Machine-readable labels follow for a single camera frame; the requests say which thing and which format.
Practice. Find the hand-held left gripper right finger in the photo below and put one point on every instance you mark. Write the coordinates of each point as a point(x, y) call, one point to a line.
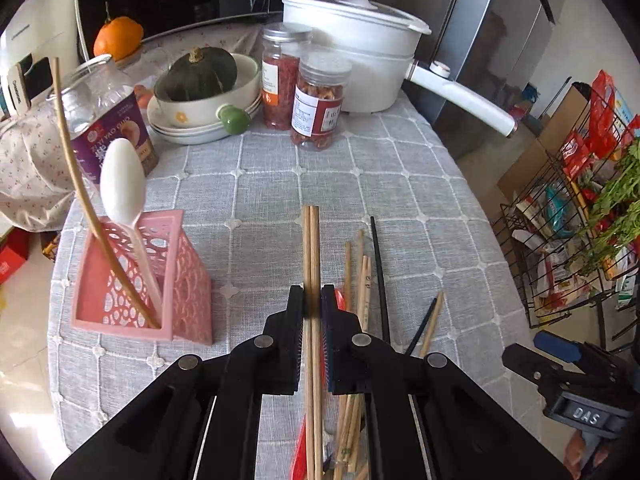
point(327, 332)

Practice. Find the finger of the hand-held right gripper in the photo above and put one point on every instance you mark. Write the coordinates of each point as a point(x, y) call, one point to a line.
point(525, 362)
point(555, 344)

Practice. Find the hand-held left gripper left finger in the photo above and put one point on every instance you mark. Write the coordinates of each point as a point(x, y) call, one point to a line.
point(300, 332)

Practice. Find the black chopstick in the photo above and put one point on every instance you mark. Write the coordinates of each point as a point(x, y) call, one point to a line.
point(422, 327)
point(378, 280)

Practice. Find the pink perforated utensil holder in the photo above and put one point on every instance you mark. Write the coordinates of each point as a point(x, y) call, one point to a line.
point(185, 280)

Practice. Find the person's right hand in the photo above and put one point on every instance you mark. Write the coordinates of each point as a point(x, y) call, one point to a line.
point(577, 457)

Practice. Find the grey checked tablecloth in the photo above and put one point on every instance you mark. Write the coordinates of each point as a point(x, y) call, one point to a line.
point(280, 180)

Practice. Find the green leafy vegetables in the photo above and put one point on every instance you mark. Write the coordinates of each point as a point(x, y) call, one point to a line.
point(620, 200)

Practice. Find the cardboard box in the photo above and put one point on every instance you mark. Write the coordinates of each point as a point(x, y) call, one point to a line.
point(530, 160)

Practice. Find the clear jar red label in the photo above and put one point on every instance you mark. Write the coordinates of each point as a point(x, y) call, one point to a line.
point(320, 110)

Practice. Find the white plastic spoon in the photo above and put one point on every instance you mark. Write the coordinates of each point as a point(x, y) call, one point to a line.
point(122, 180)

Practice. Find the tall jar of red berries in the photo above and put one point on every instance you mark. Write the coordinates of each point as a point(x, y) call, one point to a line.
point(280, 95)

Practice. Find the red snack packet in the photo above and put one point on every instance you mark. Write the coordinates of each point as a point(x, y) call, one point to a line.
point(602, 110)

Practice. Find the long thin bamboo stick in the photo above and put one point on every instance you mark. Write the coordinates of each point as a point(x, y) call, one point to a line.
point(75, 175)

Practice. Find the clear jar purple label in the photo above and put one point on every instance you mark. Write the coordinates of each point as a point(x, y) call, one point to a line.
point(120, 125)

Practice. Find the green pumpkin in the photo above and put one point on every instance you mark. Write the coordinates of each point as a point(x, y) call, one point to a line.
point(200, 75)

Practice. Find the white electric pot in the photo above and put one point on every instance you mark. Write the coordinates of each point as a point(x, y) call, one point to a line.
point(350, 50)

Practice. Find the red box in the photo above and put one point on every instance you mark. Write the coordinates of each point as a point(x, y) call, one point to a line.
point(10, 265)

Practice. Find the grey refrigerator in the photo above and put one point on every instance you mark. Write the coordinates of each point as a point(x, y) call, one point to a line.
point(480, 35)

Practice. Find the orange fruit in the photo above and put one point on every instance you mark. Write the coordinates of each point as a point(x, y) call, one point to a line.
point(117, 37)

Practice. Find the beige printed paddle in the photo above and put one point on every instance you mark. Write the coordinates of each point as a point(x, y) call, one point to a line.
point(20, 87)

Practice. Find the white kitchen appliance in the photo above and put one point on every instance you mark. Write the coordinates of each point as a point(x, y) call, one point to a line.
point(40, 25)

